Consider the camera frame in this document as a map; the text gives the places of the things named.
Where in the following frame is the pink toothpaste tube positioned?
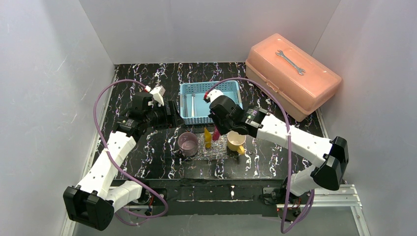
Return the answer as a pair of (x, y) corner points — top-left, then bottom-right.
(212, 127), (220, 141)

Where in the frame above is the blue plastic basket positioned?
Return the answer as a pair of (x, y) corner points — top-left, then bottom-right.
(179, 81), (242, 125)

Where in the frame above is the yellow mug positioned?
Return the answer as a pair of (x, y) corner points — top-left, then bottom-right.
(227, 131), (246, 155)

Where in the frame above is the purple mug black rim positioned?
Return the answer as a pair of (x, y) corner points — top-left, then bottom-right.
(178, 132), (198, 157)

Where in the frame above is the yellow toothpaste tube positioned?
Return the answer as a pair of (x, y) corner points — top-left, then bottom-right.
(204, 128), (212, 148)

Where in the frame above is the clear glass tray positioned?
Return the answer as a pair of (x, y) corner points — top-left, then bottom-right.
(191, 133), (240, 160)

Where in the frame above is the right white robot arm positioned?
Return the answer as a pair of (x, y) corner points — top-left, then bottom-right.
(209, 95), (349, 197)

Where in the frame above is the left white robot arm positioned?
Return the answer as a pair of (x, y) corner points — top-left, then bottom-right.
(63, 92), (183, 231)

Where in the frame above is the grey toothbrush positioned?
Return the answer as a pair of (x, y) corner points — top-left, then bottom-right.
(183, 94), (188, 117)

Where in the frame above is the white toothbrush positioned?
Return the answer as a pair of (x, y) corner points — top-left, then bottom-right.
(191, 93), (195, 117)

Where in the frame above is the pink plastic toolbox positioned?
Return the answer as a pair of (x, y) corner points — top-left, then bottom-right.
(245, 33), (342, 122)

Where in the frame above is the silver wrench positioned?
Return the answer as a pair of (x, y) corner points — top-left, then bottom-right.
(275, 50), (305, 75)

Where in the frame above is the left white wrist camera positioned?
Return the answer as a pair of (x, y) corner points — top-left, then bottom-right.
(150, 86), (166, 106)

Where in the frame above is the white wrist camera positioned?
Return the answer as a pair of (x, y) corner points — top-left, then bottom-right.
(150, 86), (166, 106)
(203, 89), (224, 103)

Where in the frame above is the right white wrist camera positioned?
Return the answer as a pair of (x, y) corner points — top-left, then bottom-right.
(203, 89), (224, 103)

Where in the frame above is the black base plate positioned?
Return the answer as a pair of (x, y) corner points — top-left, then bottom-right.
(146, 178), (283, 217)

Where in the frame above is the aluminium rail frame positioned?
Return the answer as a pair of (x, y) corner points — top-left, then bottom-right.
(60, 184), (372, 236)

